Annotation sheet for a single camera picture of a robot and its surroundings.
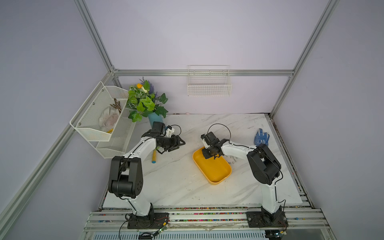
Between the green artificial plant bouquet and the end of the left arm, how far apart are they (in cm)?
11

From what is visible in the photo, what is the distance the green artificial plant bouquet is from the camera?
0.80 meters

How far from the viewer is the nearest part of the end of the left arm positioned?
2.30 ft
